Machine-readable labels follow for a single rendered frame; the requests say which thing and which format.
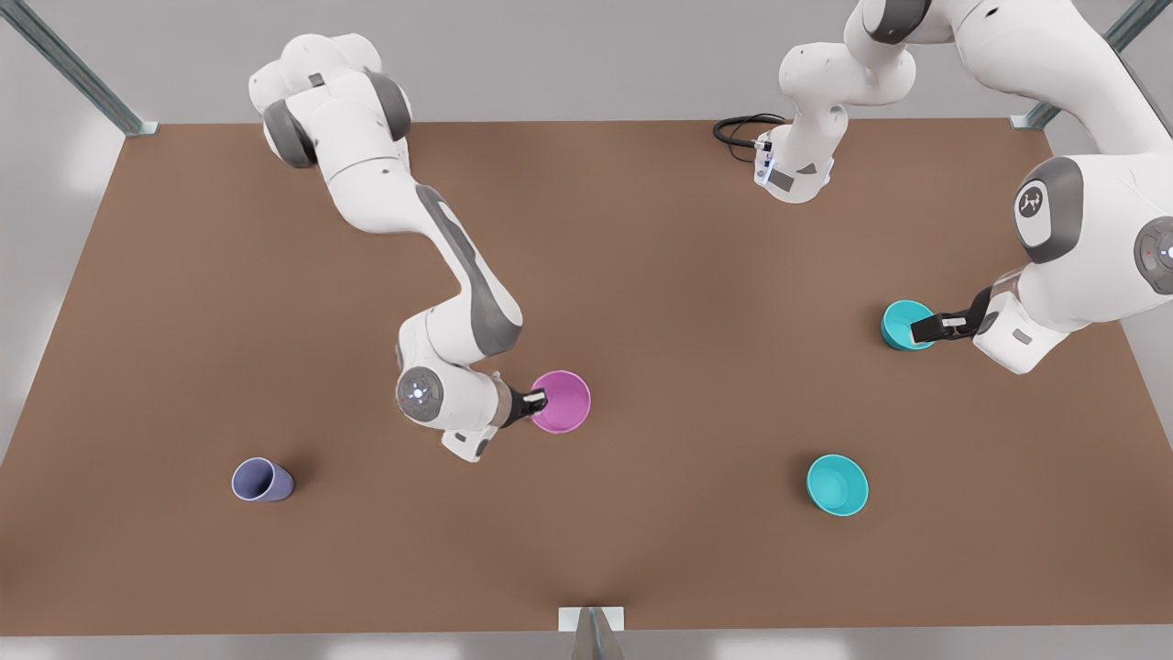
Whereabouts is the black cable loop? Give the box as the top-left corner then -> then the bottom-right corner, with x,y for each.
713,114 -> 789,164

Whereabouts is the lavender cup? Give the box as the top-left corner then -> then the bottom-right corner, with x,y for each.
231,457 -> 296,503

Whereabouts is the pink bowl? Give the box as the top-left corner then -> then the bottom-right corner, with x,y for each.
531,370 -> 592,435

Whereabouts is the teal blue bowl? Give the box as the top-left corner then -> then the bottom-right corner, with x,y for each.
806,454 -> 870,518
881,300 -> 939,352

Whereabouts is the silver frame post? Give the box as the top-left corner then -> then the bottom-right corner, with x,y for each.
558,606 -> 626,660
1009,0 -> 1173,130
0,0 -> 159,138

